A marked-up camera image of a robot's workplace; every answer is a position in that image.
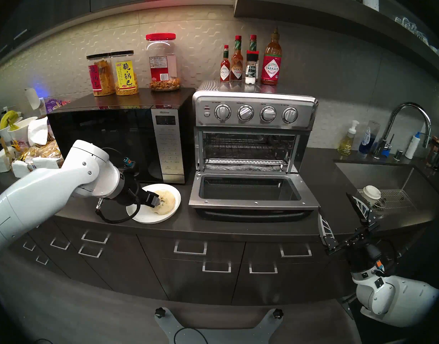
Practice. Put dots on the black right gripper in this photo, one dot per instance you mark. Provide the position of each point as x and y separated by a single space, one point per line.
364 257

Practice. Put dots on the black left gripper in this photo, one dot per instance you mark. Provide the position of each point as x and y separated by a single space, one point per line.
131 192

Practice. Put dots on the pale bagel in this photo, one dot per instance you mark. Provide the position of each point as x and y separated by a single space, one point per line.
167 203

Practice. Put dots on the glass toaster oven door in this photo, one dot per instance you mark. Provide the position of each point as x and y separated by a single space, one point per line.
255 203

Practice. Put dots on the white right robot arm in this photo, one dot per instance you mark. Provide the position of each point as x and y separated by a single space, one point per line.
405 300

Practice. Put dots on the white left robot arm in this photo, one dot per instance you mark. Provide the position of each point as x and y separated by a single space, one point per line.
44 192

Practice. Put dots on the black microwave oven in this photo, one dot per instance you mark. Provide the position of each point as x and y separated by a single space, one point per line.
133 132

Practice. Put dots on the foil lined oven tray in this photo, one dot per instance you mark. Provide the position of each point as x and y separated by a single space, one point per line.
241 166

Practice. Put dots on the silver oven knob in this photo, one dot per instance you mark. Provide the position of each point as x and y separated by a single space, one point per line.
223 112
268 114
290 115
246 113

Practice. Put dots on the stainless steel toaster oven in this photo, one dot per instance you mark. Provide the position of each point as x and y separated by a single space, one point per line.
255 96

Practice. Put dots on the round white plate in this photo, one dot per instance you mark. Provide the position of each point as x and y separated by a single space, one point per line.
147 218

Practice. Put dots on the stainless steel sink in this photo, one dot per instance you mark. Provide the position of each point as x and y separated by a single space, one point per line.
377 175

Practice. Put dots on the yellow liquid soap dispenser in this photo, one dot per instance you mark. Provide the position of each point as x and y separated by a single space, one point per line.
346 144

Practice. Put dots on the small chrome sink button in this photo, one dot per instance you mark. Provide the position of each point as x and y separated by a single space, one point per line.
398 154

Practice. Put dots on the blue dish soap bottle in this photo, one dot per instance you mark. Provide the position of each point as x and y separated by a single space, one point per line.
366 139

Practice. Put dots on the white bottle with blue cap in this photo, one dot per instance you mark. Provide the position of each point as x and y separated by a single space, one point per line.
412 148

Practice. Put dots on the dark lower kitchen cabinet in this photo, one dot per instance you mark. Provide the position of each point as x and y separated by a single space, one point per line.
205 289

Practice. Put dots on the clear bag of bread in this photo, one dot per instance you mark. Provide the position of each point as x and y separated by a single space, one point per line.
49 149

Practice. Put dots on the large white paper bag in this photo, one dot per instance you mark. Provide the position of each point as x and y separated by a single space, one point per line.
44 162

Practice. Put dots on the brown glass bottle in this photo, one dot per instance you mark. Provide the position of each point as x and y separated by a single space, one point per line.
435 151

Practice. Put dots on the yellow label snack jar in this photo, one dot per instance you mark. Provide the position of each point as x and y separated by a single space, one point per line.
125 74

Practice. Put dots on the large red lid jar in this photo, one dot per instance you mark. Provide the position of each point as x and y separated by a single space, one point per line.
162 71

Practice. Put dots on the red label snack jar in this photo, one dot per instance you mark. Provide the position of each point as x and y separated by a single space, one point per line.
97 78

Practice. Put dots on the small white paper bag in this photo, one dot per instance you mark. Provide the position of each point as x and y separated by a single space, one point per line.
22 168

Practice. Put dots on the chrome gooseneck faucet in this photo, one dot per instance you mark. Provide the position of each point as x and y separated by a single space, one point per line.
407 105

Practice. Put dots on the purple snack bag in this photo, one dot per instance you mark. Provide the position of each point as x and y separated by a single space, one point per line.
53 104

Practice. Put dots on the small red Tabasco bottle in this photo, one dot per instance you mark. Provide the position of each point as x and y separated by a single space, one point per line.
225 72

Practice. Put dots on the medium orange Tabasco bottle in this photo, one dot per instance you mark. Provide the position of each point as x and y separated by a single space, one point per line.
237 71

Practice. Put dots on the black cap salt grinder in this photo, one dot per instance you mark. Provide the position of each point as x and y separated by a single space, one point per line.
251 69

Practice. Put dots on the yellow banana bunch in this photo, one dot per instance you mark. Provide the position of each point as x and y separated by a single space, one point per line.
8 118

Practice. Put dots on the large Tabasco sauce bottle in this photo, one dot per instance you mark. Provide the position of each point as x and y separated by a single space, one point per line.
271 71

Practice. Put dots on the green label Tabasco bottle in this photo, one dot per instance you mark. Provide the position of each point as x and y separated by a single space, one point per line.
253 44

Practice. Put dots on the black base plate knob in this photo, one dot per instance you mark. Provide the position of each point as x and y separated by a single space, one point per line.
160 312
277 313

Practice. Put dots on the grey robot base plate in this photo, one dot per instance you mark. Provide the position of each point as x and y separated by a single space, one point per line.
169 329

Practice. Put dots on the dark wall shelf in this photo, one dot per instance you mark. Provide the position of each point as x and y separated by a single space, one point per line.
330 15

